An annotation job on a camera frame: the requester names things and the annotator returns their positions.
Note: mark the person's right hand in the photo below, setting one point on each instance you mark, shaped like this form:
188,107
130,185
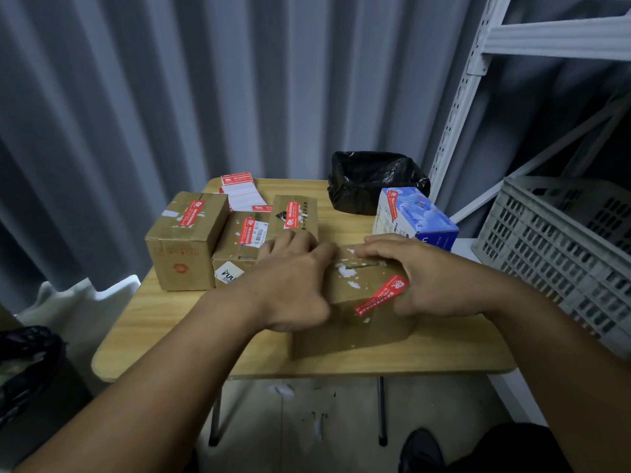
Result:
438,280

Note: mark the person's left hand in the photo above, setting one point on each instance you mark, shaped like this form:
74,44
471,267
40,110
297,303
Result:
291,290

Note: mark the person's left little finger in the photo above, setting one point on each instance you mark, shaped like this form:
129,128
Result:
265,247

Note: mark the person's left middle finger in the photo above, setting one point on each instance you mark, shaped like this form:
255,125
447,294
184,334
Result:
305,240

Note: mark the person's right thumb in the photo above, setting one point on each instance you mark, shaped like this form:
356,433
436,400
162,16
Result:
406,302

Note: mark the cardboard box with torn tape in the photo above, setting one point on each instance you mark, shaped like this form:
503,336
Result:
360,315

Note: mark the person's left forearm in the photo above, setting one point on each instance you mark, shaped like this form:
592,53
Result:
162,384

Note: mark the person's right forearm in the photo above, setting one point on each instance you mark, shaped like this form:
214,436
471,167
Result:
567,369

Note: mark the cardboard box with black print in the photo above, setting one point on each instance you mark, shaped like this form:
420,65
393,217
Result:
296,216

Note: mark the cardboard box with white label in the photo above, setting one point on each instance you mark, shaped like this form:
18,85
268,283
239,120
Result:
236,251

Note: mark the sheet of red white stickers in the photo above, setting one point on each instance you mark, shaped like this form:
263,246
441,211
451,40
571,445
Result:
241,192

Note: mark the large cardboard box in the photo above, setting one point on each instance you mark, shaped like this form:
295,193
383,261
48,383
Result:
185,241

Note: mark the blue and white carton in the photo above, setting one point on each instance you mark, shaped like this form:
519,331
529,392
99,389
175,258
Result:
414,216

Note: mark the black plastic bag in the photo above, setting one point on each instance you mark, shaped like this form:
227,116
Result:
374,179

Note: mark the black table leg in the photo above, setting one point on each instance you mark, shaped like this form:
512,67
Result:
382,413
215,413

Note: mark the person's black shoe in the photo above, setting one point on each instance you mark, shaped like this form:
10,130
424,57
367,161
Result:
420,453

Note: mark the grey plastic crate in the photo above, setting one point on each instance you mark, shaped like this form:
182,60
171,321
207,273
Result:
557,251

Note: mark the person's black trouser leg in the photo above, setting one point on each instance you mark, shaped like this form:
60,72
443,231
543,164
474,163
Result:
512,450

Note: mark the white plastic sheet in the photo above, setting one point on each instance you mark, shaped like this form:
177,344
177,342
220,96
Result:
79,315

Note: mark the black trash bin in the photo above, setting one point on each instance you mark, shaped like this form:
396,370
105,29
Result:
34,384

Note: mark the white metal shelf rack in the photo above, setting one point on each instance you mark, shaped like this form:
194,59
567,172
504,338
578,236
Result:
542,39

